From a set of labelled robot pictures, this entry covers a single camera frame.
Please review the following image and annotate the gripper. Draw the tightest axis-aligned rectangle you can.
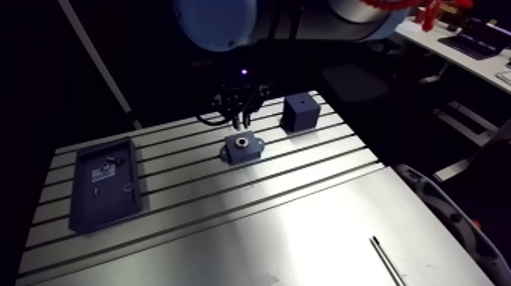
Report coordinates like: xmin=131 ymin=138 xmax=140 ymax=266
xmin=211 ymin=59 xmax=275 ymax=132

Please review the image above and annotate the dark blue-grey housing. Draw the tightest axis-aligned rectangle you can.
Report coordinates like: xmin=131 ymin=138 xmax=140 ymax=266
xmin=219 ymin=131 xmax=266 ymax=166

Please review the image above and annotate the dark blue-grey block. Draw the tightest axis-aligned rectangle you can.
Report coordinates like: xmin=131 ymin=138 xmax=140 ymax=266
xmin=280 ymin=92 xmax=322 ymax=134

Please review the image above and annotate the black chair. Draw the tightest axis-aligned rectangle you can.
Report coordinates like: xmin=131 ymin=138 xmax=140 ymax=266
xmin=320 ymin=62 xmax=392 ymax=106

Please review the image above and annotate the dark blue-grey tray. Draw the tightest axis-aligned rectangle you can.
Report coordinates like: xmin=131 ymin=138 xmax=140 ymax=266
xmin=68 ymin=136 xmax=144 ymax=235

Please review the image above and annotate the white desk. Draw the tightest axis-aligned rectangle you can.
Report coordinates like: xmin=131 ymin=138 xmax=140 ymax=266
xmin=394 ymin=16 xmax=511 ymax=96

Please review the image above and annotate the pale holed strip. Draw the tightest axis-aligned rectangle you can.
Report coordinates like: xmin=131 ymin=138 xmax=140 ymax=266
xmin=394 ymin=163 xmax=511 ymax=286

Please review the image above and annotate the dark laptop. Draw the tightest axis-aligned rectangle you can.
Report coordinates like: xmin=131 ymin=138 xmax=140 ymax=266
xmin=437 ymin=17 xmax=511 ymax=61

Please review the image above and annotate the black cable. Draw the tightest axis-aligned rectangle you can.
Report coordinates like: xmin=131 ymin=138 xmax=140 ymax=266
xmin=196 ymin=111 xmax=233 ymax=127

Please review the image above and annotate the white post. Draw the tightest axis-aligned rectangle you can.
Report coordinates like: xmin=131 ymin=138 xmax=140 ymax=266
xmin=56 ymin=0 xmax=144 ymax=131

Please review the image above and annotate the red cable wrap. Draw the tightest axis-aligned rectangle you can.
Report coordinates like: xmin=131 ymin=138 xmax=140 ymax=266
xmin=360 ymin=0 xmax=475 ymax=33

